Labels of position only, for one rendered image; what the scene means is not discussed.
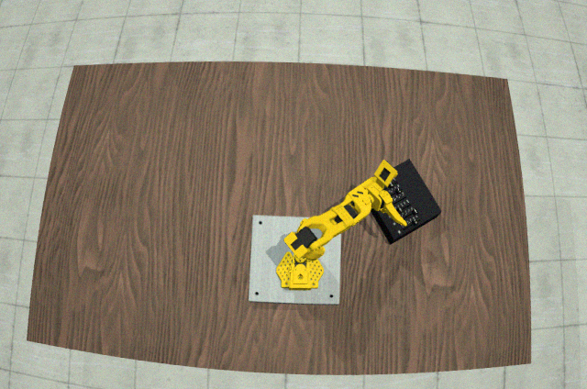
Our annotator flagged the black lighting desk panel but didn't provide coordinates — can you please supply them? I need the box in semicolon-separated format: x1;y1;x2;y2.
371;159;442;244

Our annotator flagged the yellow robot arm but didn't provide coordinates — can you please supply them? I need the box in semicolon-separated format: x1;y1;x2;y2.
276;184;371;288

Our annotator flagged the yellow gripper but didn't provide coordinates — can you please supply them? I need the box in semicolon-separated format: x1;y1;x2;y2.
361;160;407;226

